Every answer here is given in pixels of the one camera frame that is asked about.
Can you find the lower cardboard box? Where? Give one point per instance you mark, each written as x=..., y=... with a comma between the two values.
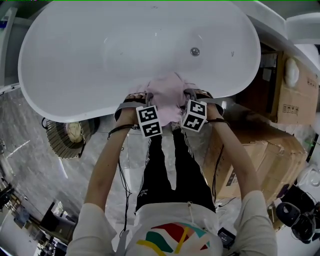
x=235, y=160

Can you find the striped laundry basket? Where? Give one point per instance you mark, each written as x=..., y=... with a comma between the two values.
x=57, y=140

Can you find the person's left hand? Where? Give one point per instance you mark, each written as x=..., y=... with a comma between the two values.
x=136, y=97

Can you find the dark smartphone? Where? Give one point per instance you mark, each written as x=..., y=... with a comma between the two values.
x=284, y=192

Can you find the person's white printed shirt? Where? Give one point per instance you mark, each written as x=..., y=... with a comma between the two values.
x=155, y=225

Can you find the white ceramic fixture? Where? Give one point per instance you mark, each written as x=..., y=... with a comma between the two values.
x=310, y=176

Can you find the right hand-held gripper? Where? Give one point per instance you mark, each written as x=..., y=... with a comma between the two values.
x=193, y=116

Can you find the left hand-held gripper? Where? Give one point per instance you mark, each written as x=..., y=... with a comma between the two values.
x=150, y=120

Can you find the printed cardboard box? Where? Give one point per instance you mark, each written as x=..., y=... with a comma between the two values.
x=295, y=105

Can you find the small black waist box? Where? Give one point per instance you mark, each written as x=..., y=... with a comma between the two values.
x=226, y=237

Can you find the white oval bathtub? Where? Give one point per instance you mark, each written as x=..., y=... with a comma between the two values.
x=100, y=57

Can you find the pink cloth garment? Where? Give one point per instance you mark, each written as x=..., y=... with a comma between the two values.
x=167, y=97

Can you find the person's right forearm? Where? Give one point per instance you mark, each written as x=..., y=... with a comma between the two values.
x=237, y=160

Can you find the person's right hand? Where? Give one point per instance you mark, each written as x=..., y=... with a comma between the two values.
x=205, y=94

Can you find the cream clothes bundle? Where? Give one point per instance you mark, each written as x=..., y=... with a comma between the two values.
x=73, y=132

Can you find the black headset device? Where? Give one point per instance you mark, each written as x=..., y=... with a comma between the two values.
x=300, y=220

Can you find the chrome bathtub drain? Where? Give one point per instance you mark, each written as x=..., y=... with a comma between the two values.
x=195, y=51

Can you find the person's black trousers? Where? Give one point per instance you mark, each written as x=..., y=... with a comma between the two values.
x=160, y=175

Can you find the person's left forearm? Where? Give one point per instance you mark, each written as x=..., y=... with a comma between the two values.
x=107, y=165

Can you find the white rounded lump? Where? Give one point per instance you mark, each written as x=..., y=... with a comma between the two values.
x=292, y=72

